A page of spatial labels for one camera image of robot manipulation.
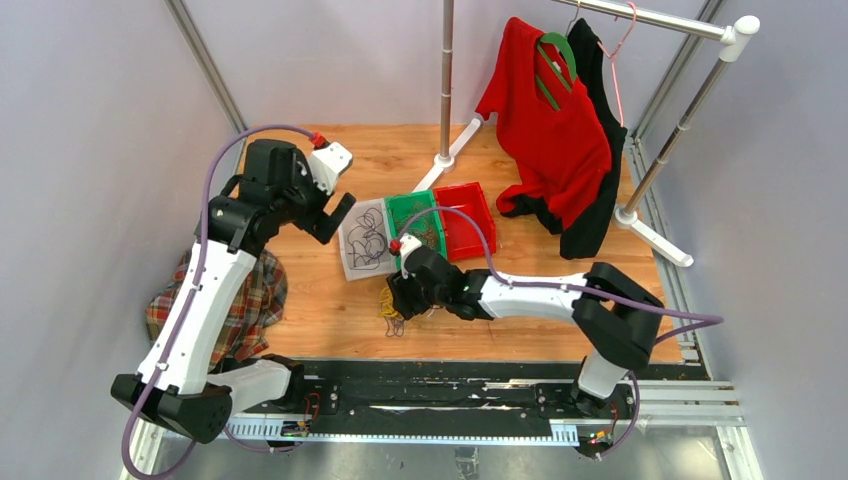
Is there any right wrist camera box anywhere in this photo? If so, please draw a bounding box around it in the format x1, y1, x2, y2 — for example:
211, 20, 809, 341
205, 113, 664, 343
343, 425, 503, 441
389, 234, 423, 278

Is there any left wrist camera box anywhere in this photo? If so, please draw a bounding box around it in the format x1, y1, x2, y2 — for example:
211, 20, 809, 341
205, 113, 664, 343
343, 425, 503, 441
307, 142, 354, 196

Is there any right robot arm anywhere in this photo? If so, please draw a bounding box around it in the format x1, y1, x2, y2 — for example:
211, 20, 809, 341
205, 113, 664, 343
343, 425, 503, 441
386, 247, 664, 417

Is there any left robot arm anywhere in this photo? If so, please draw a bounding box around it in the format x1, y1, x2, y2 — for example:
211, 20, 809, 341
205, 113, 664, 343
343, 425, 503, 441
111, 139, 355, 444

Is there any green clothes hanger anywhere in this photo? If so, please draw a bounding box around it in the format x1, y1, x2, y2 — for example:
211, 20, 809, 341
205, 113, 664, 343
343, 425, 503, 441
534, 32, 579, 112

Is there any plaid flannel shirt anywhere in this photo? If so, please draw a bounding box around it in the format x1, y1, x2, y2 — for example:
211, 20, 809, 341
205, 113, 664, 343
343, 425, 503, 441
145, 250, 288, 373

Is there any aluminium frame rail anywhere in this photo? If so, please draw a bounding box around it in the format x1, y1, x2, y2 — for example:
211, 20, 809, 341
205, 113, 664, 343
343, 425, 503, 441
164, 0, 249, 132

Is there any red shirt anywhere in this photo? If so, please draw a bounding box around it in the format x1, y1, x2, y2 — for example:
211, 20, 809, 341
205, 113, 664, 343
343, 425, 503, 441
476, 17, 612, 228

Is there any metal clothes rack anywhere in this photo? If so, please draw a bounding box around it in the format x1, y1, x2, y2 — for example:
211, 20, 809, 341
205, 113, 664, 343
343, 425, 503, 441
414, 1, 761, 268

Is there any red thin cable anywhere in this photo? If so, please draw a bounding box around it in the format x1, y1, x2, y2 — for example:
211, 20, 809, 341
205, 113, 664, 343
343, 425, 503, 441
392, 206, 444, 253

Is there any green plastic bin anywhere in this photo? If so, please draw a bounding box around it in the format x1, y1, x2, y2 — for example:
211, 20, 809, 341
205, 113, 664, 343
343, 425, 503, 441
384, 190, 447, 257

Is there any black shirt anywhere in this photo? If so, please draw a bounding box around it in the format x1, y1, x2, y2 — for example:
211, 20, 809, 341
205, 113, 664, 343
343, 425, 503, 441
496, 18, 627, 260

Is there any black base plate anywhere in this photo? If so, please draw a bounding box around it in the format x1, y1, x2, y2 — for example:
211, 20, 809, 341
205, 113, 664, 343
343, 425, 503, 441
252, 360, 636, 439

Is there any pink clothes hanger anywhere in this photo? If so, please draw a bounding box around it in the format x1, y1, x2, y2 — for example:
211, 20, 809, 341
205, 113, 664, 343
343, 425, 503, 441
597, 1, 638, 127

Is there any red plastic bin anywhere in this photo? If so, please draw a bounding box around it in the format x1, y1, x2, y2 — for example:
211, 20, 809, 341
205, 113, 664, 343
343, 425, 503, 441
433, 182, 497, 262

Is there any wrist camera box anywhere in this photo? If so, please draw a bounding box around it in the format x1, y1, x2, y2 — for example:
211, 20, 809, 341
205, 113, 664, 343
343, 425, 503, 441
307, 142, 354, 196
389, 234, 423, 278

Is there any white plastic bin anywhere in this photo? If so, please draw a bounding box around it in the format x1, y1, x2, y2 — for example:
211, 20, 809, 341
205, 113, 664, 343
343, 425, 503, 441
338, 198, 397, 282

